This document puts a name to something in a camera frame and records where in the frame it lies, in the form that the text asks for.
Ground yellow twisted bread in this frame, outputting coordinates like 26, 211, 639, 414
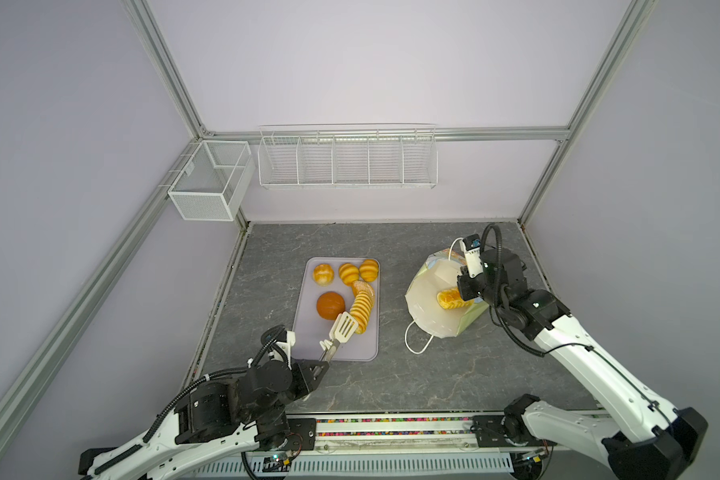
338, 263, 360, 286
358, 259, 380, 283

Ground long golden pastry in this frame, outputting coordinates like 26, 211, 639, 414
436, 287, 474, 310

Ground floral paper bag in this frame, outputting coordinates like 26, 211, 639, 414
404, 237, 488, 355

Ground round sesame bun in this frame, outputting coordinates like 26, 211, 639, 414
312, 263, 334, 286

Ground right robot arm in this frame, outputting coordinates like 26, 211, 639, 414
457, 236, 708, 479

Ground round brown bun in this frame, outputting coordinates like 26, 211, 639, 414
316, 291, 346, 321

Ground ridged spiral bread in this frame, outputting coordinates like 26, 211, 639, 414
349, 290, 374, 334

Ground white kitchen tongs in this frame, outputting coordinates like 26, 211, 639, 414
320, 312, 359, 362

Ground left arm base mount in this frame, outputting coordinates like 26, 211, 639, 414
233, 417, 318, 452

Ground white wire basket rack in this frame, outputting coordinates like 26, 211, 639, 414
258, 124, 439, 189

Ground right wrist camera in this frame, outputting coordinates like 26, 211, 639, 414
460, 234, 483, 278

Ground oval sesame bread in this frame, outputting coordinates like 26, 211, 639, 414
351, 280, 375, 298

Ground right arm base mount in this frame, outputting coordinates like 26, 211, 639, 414
469, 413, 556, 448

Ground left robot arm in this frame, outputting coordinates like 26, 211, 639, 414
78, 360, 329, 479

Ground aluminium front rail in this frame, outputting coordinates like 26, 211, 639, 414
137, 410, 649, 458

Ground aluminium frame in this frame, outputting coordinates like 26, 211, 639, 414
0, 0, 661, 463

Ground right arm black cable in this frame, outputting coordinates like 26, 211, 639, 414
478, 224, 673, 427

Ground white mesh box basket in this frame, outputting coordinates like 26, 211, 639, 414
168, 140, 255, 222

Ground lavender tray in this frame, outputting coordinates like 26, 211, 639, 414
292, 256, 382, 364

